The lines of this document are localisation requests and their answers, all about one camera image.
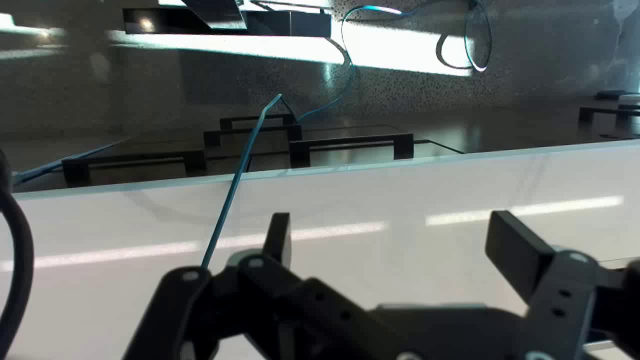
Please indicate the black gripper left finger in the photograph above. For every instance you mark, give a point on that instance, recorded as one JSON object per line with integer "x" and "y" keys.
{"x": 279, "y": 236}

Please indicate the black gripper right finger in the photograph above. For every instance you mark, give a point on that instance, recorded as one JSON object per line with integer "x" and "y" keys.
{"x": 517, "y": 250}

